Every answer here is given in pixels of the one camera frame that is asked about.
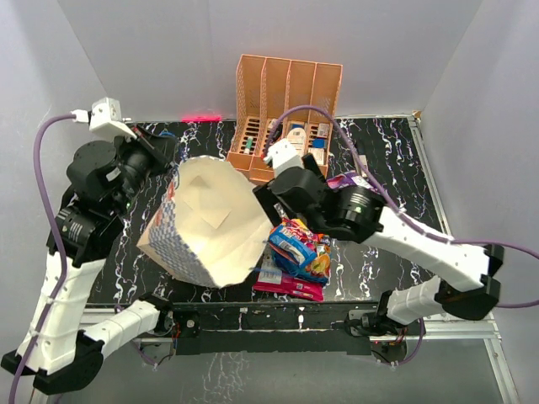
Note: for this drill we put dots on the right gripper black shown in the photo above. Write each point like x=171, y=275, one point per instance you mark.
x=269, y=200

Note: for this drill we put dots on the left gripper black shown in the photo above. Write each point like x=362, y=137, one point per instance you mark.
x=160, y=148

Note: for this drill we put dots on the orange snack packet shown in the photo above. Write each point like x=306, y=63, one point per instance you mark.
x=295, y=229

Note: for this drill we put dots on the purple snack packet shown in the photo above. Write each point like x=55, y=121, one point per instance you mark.
x=349, y=179

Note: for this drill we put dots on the blue small snack packet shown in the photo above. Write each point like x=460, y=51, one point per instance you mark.
x=291, y=249

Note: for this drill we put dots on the colourful candy packet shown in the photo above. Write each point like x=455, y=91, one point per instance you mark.
x=317, y=271

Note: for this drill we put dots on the checkered paper bag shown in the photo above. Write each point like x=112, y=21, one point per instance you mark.
x=209, y=229

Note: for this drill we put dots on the pink snack packet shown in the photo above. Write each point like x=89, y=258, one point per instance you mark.
x=273, y=279

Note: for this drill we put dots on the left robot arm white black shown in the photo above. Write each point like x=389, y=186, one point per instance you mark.
x=105, y=179

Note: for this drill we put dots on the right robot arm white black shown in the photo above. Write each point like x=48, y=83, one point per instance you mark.
x=462, y=284

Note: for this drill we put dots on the pink marker strip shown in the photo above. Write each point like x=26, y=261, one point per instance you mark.
x=201, y=118

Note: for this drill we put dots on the white small box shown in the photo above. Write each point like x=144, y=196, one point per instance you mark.
x=319, y=154

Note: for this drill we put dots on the white label bottle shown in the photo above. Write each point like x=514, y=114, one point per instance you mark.
x=298, y=139

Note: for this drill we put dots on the black grey stapler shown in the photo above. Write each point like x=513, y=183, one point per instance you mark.
x=361, y=150

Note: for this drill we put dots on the green white glue stick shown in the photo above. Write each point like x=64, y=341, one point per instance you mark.
x=248, y=145

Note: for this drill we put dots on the peach desk organizer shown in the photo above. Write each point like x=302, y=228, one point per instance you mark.
x=266, y=87

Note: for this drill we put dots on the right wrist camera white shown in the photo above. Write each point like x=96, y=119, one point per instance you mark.
x=281, y=156

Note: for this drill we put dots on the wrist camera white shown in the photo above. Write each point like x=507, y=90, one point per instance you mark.
x=106, y=122
x=281, y=156

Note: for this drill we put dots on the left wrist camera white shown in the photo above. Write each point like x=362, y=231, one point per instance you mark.
x=106, y=122

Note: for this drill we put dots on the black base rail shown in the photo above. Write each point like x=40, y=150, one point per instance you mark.
x=268, y=327

